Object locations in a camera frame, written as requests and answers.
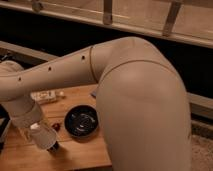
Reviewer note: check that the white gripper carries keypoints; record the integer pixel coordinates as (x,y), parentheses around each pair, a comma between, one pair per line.
(42,135)

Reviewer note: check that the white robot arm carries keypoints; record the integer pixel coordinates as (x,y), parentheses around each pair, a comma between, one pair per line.
(141,100)

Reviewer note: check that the red brown marker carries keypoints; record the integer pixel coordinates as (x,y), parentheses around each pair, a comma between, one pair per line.
(56,126)

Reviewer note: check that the black bowl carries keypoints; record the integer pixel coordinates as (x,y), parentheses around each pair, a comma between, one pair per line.
(81,121)

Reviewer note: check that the white toy block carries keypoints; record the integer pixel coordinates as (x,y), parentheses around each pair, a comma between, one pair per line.
(44,96)

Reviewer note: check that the black device at left edge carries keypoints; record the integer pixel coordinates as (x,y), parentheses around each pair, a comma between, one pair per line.
(4,126)

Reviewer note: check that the metal window railing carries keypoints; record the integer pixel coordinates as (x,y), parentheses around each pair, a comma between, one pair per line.
(187,21)

